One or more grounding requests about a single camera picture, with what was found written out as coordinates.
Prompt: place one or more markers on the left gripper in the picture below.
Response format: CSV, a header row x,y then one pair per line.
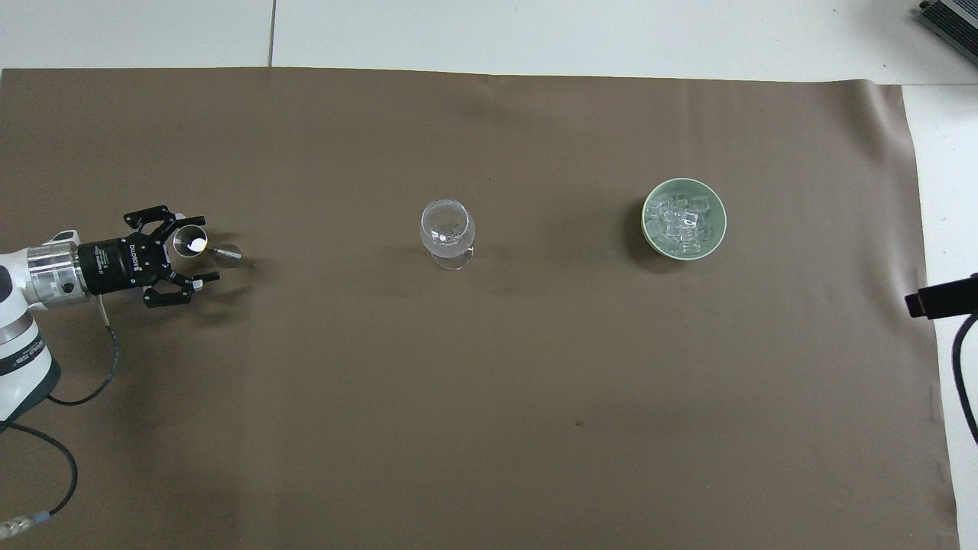
x,y
114,266

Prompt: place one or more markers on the clear wine glass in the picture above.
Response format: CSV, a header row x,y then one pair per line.
x,y
447,229

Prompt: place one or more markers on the clear ice cube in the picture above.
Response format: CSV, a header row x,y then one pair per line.
x,y
691,243
663,223
675,205
697,206
688,223
670,241

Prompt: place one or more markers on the small clear glass cup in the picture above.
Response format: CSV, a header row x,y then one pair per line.
x,y
186,243

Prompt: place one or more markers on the green bowl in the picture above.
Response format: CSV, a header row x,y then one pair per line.
x,y
655,243

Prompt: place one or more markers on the grey ribbed metal box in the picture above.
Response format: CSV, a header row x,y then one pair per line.
x,y
955,23

